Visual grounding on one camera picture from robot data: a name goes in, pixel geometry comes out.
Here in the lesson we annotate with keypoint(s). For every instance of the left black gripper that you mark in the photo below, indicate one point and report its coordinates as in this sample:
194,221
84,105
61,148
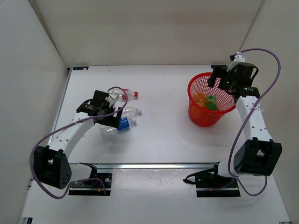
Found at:
112,121

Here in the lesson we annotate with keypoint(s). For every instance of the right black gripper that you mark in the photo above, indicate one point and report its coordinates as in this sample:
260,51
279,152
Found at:
217,73

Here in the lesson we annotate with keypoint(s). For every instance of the green plastic bottle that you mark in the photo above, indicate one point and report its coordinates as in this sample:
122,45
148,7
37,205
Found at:
211,102

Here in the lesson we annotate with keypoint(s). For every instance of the orange bottle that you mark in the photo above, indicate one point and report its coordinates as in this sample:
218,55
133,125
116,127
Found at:
195,111
200,99

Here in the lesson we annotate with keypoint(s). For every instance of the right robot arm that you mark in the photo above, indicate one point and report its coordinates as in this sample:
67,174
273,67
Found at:
259,153

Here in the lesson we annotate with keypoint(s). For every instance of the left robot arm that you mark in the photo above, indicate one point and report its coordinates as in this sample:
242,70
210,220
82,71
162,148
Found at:
49,164

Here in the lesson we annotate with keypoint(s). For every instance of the red mesh plastic bin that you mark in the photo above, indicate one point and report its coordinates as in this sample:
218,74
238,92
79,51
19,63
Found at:
225,102

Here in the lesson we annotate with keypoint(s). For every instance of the right corner dark label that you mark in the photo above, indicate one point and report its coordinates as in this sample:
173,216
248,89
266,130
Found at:
219,66

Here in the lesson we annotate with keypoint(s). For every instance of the corner dark label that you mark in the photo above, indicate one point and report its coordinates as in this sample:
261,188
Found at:
80,68
219,66

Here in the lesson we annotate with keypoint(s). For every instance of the red label clear bottle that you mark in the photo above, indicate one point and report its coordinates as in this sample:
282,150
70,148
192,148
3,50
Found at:
125,94

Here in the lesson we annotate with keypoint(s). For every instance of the clear unlabelled plastic bottle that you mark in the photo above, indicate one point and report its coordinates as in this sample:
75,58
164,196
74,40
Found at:
131,112

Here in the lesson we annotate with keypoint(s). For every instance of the blue label clear bottle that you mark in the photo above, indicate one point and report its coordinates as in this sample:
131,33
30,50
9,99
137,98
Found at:
123,126

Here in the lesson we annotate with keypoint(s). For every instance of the left corner dark label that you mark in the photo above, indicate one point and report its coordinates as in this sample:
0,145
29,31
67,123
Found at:
80,68

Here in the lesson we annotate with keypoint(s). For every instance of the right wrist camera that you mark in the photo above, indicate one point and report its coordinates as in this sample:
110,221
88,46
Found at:
239,58

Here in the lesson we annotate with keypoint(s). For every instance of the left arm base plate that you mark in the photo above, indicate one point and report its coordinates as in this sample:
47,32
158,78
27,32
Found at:
93,187

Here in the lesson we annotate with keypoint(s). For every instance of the aluminium table edge rail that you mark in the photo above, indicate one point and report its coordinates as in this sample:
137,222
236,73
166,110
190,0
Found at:
189,165

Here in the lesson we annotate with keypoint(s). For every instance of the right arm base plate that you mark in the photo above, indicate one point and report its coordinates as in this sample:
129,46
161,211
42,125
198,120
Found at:
209,185

